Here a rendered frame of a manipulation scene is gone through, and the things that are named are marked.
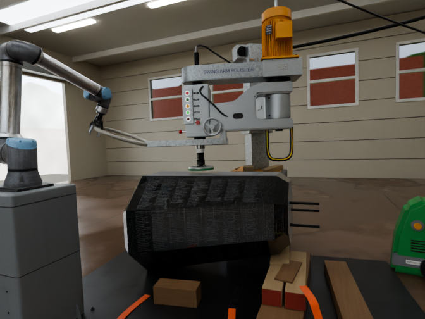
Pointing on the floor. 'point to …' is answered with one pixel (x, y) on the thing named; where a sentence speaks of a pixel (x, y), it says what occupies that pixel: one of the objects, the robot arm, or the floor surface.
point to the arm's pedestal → (40, 254)
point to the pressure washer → (410, 239)
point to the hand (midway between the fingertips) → (93, 135)
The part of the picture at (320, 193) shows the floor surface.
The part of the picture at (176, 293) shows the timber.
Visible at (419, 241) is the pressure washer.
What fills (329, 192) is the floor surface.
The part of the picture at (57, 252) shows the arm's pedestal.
